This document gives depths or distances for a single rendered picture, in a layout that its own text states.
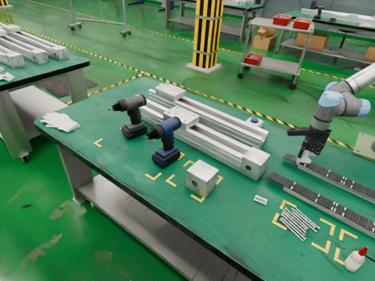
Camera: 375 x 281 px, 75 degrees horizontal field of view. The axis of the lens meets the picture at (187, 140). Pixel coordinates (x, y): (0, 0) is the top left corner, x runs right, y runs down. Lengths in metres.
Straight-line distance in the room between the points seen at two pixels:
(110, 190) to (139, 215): 0.31
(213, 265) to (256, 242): 0.60
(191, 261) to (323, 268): 0.75
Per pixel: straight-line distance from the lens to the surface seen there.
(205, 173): 0.99
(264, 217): 1.03
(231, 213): 1.00
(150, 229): 1.61
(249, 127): 1.35
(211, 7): 4.25
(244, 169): 1.15
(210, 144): 1.18
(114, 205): 1.76
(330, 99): 1.10
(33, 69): 2.42
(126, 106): 1.24
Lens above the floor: 1.56
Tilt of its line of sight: 36 degrees down
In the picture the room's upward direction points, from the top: 4 degrees clockwise
